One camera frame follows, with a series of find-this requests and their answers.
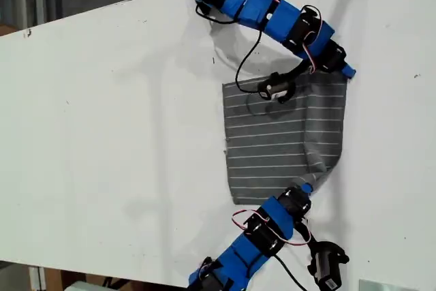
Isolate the grey white-striped towel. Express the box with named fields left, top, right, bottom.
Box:
left=221, top=72, right=352, bottom=206

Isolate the white plastic box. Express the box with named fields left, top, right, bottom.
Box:
left=64, top=280, right=106, bottom=291

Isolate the white table leg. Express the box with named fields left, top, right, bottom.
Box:
left=28, top=265, right=47, bottom=291

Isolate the red white servo wire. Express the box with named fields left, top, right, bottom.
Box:
left=231, top=209, right=313, bottom=246
left=301, top=4, right=324, bottom=76

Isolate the black camera stalk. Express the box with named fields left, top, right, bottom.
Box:
left=294, top=217, right=323, bottom=254
left=285, top=61, right=309, bottom=84

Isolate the black camera cable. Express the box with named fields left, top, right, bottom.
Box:
left=274, top=253, right=307, bottom=291
left=194, top=1, right=264, bottom=95

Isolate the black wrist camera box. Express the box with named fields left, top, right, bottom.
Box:
left=311, top=251, right=343, bottom=290
left=257, top=78, right=292, bottom=102

